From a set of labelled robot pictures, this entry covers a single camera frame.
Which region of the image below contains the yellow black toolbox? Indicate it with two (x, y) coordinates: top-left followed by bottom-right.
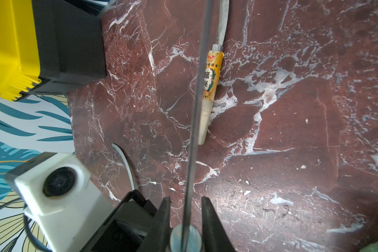
(0, 1), (106, 101)

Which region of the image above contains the sickle labelled handle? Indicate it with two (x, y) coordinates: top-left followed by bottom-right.
(197, 0), (230, 146)

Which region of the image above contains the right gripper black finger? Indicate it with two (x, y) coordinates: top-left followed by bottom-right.
(202, 196), (236, 252)

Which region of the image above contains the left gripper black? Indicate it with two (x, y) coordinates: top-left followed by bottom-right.
(81, 190), (171, 252)

